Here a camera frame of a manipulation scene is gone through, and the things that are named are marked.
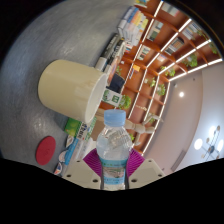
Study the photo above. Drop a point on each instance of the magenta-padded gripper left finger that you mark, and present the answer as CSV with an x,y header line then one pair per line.
x,y
81,173

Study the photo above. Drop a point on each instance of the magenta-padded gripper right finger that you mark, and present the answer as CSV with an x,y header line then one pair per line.
x,y
146,173

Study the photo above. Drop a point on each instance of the clear blue-capped water bottle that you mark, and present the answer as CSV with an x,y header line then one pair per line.
x,y
114,150

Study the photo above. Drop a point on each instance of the small printed sticker badge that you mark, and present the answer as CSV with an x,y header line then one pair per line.
x,y
63,155
69,140
58,168

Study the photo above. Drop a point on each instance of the flat round red coaster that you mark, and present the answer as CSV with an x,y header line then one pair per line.
x,y
46,150

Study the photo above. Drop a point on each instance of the beige upholstered chair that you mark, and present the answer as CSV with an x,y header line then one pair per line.
x,y
97,133

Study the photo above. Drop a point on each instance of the wooden artist mannequin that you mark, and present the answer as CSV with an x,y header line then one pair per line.
x,y
138,126

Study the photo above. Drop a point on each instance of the green tissue box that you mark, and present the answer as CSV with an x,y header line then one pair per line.
x,y
72,126

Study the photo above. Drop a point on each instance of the multi-globe ceiling lamp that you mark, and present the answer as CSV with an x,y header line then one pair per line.
x,y
210,143

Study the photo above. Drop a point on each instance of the tall green and white carton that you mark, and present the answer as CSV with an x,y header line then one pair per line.
x,y
111,97

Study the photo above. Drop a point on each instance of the round recessed ceiling light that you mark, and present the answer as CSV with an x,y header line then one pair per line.
x,y
181,94

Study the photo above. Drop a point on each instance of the cream ceramic mug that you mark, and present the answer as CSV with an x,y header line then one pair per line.
x,y
66,86

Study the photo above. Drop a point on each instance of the dark navy chair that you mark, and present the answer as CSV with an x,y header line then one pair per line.
x,y
116,83

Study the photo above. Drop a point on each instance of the orange wooden shelf unit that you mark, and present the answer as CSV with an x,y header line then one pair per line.
x,y
173,40

